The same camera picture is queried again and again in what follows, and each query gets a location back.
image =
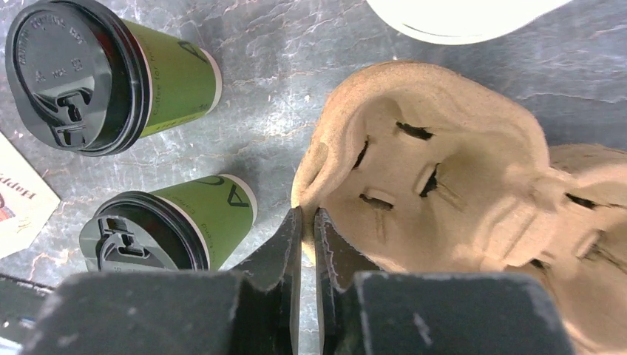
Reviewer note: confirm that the stack of paper cups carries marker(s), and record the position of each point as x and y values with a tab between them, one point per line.
459	22

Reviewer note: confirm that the brown cardboard cup carrier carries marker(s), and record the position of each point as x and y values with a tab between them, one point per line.
424	170

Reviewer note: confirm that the paper takeout bag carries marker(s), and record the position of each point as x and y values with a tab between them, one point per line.
27	202

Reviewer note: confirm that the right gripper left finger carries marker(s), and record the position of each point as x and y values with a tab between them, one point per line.
252	308

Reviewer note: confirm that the green paper coffee cup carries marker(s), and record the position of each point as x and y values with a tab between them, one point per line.
185	81

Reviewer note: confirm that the black cup lid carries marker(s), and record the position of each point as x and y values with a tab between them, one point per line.
78	77
141	231

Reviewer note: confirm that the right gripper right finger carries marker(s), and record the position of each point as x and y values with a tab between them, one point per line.
364	310

